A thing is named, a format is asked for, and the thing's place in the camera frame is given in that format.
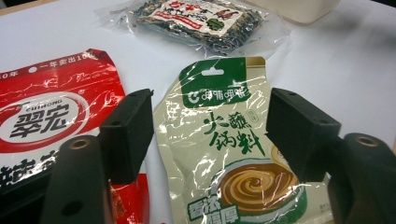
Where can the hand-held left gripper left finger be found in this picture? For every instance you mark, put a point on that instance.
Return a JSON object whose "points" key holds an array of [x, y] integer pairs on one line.
{"points": [[127, 137]]}

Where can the clear bag of dark dried food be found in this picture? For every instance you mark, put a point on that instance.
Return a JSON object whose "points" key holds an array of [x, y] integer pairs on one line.
{"points": [[199, 21]]}

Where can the white divided storage box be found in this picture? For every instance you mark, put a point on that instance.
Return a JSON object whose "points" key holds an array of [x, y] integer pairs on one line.
{"points": [[295, 9]]}

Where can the beige green sauce packet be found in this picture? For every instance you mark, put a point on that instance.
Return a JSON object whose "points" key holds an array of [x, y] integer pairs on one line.
{"points": [[218, 149]]}

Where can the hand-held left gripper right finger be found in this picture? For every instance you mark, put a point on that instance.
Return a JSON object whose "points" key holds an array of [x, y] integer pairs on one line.
{"points": [[299, 137]]}

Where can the red seasoning packet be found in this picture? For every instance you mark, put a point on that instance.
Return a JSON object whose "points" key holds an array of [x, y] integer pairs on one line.
{"points": [[62, 102]]}

